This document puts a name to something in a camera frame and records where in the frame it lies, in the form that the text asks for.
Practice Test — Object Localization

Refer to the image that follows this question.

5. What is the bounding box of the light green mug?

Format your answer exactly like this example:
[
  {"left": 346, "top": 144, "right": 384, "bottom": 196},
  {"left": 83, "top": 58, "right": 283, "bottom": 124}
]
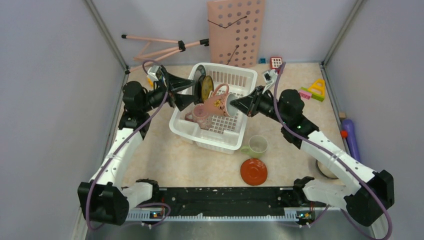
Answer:
[{"left": 240, "top": 135, "right": 268, "bottom": 159}]

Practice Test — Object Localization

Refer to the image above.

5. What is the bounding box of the yellow triangle toy block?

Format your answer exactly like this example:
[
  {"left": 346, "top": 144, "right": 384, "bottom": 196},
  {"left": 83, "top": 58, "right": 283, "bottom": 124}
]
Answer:
[{"left": 307, "top": 79, "right": 326, "bottom": 102}]

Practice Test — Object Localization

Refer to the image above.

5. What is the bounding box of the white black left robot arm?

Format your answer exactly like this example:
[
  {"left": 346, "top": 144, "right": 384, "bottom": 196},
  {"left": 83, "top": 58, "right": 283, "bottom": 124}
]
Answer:
[{"left": 77, "top": 65, "right": 201, "bottom": 229}]

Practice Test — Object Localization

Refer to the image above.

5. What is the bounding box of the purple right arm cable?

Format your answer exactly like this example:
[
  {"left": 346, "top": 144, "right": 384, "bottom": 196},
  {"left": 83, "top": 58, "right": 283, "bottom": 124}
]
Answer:
[{"left": 273, "top": 62, "right": 394, "bottom": 240}]

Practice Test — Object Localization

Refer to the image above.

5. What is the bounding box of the orange saucer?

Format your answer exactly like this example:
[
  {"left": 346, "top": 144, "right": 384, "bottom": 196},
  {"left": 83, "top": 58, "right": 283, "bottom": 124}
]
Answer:
[{"left": 240, "top": 158, "right": 268, "bottom": 186}]

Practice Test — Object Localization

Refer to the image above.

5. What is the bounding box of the pink patterned mug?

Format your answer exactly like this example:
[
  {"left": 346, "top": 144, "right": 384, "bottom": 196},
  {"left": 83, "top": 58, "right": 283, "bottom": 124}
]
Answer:
[{"left": 184, "top": 103, "right": 213, "bottom": 130}]

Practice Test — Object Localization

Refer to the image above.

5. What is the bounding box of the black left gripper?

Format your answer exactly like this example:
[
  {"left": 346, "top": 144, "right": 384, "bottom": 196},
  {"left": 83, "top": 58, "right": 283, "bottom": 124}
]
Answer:
[{"left": 141, "top": 68, "right": 198, "bottom": 113}]

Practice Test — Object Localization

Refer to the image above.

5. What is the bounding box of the striped colourful toy block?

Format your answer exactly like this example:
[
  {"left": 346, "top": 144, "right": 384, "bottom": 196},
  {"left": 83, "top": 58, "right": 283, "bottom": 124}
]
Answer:
[{"left": 146, "top": 75, "right": 156, "bottom": 89}]

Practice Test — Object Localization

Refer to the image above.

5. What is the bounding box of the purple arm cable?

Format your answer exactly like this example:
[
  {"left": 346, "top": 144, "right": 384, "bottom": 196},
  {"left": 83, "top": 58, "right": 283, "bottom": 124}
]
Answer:
[
  {"left": 85, "top": 59, "right": 172, "bottom": 232},
  {"left": 273, "top": 62, "right": 394, "bottom": 240}
]

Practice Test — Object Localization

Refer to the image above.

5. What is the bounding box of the purple bottle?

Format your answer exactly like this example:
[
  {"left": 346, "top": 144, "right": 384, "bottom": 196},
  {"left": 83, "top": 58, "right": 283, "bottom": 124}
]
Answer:
[{"left": 340, "top": 119, "right": 361, "bottom": 162}]

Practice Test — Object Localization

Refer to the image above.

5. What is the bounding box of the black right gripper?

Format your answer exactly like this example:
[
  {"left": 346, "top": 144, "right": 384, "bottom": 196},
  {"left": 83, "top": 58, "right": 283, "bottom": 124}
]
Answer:
[{"left": 231, "top": 85, "right": 290, "bottom": 125}]

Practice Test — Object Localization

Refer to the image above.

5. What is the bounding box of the white plastic dish rack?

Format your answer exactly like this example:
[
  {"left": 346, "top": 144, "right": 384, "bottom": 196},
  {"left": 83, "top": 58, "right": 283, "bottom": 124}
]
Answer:
[{"left": 169, "top": 62, "right": 258, "bottom": 154}]

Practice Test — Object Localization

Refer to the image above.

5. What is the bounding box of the red white toy block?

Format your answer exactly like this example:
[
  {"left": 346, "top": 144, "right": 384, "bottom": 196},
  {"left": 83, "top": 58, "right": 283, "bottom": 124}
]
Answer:
[{"left": 269, "top": 56, "right": 284, "bottom": 69}]

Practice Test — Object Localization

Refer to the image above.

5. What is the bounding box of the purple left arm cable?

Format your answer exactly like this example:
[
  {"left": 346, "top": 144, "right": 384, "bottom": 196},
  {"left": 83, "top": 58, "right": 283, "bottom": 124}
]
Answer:
[{"left": 85, "top": 59, "right": 172, "bottom": 232}]

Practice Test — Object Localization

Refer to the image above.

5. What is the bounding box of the pink green toy brick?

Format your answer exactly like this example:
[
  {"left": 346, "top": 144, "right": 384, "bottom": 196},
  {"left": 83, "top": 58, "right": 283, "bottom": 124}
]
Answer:
[{"left": 298, "top": 87, "right": 325, "bottom": 102}]

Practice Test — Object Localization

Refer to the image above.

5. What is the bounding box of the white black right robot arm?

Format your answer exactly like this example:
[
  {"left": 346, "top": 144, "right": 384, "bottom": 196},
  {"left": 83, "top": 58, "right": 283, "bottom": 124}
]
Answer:
[{"left": 230, "top": 86, "right": 394, "bottom": 227}]

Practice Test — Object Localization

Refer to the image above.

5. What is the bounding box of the pink tripod stand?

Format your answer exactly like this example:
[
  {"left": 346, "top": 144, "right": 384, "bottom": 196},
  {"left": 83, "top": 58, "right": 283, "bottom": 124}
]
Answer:
[{"left": 121, "top": 33, "right": 210, "bottom": 74}]

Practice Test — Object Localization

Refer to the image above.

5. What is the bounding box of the pink mug white interior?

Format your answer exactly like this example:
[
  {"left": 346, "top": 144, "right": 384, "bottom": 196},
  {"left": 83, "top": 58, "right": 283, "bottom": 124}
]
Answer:
[{"left": 203, "top": 83, "right": 238, "bottom": 117}]

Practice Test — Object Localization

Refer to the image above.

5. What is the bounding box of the white plate green patterned rim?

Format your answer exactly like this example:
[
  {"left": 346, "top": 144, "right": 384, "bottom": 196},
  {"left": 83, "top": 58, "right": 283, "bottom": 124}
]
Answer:
[{"left": 192, "top": 64, "right": 206, "bottom": 104}]

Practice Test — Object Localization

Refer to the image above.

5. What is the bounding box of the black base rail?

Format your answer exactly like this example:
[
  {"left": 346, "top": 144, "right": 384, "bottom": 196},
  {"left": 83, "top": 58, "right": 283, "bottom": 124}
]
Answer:
[{"left": 142, "top": 186, "right": 325, "bottom": 217}]

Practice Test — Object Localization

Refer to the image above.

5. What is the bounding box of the pink perforated board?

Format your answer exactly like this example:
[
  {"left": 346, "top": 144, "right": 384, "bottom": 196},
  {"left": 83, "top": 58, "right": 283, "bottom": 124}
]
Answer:
[{"left": 206, "top": 0, "right": 267, "bottom": 68}]

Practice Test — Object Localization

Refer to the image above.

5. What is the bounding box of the yellow patterned plate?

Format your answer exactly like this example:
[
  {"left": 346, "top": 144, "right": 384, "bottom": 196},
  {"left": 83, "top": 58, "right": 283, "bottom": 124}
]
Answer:
[{"left": 200, "top": 75, "right": 215, "bottom": 103}]

